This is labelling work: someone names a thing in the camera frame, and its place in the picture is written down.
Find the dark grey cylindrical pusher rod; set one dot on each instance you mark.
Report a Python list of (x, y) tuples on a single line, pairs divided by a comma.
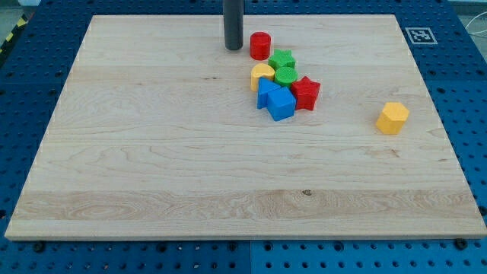
[(233, 16)]

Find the red cylinder block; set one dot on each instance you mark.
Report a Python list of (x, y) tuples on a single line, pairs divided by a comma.
[(260, 44)]

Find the yellow heart block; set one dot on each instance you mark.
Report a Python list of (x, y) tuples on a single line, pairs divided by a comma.
[(260, 70)]

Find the green star block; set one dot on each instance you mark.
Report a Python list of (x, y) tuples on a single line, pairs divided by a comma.
[(282, 58)]

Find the blue triangle block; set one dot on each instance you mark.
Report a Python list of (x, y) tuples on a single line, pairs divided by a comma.
[(264, 87)]

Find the green cylinder block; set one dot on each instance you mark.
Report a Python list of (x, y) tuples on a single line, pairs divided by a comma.
[(285, 76)]

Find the blue cube block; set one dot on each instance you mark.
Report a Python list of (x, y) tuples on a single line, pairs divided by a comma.
[(281, 103)]

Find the red star block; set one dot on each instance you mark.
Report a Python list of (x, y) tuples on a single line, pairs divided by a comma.
[(306, 93)]

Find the light wooden board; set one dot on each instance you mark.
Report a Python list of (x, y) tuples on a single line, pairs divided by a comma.
[(156, 136)]

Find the white fiducial marker tag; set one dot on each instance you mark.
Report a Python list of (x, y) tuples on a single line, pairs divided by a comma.
[(421, 36)]

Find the yellow hexagon block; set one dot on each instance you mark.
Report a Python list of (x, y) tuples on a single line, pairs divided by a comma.
[(392, 118)]

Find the yellow black hazard tape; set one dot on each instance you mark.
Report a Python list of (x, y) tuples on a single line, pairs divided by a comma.
[(14, 34)]

